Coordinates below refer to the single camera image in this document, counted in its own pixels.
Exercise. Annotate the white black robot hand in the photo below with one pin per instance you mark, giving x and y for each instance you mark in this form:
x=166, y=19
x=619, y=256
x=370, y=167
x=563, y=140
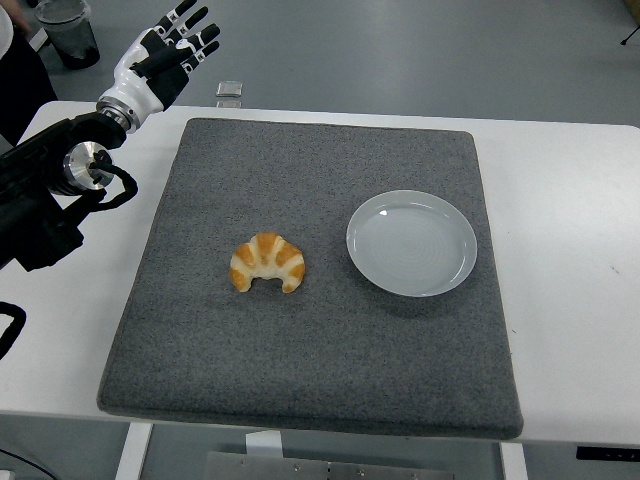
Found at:
x=132, y=82

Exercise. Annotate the croissant bread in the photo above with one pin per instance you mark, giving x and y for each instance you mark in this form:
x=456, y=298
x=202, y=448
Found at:
x=270, y=252

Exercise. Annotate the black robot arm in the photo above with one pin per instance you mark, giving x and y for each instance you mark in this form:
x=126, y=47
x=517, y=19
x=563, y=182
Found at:
x=35, y=160

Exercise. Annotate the white round plate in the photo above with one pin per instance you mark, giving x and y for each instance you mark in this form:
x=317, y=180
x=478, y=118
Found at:
x=412, y=250

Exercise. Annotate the grey metal plate with screws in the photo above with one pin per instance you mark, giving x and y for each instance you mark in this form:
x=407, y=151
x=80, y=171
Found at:
x=300, y=470

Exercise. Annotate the black trash bin with liner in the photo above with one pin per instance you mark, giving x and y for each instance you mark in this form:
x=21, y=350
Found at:
x=75, y=42

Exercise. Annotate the metal floor socket cover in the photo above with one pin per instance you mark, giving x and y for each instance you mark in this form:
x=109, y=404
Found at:
x=230, y=88
x=229, y=104

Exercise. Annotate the grey square mat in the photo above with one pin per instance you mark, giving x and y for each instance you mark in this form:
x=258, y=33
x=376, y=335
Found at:
x=310, y=350

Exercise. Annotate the white table leg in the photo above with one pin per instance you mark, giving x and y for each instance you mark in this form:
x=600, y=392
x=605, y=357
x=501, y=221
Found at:
x=514, y=462
x=132, y=452

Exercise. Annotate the black tripod leg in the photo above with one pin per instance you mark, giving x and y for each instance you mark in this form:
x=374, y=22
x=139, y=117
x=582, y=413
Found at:
x=631, y=37

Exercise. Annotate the black table control panel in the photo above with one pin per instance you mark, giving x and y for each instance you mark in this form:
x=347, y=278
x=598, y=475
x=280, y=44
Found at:
x=607, y=453

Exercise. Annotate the white bracket under table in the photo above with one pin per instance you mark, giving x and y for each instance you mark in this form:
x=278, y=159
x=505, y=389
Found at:
x=264, y=444

